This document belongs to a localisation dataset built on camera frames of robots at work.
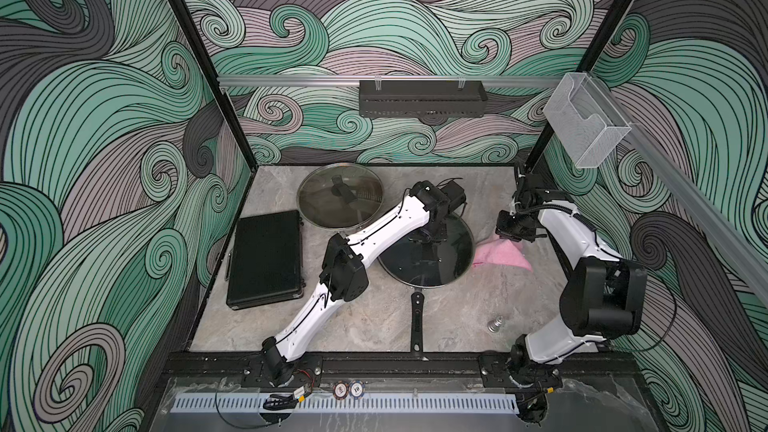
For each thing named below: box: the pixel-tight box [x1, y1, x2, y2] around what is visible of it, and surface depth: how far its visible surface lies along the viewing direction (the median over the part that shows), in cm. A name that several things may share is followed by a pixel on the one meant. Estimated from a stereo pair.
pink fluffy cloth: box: [473, 237, 533, 271], surface depth 84 cm
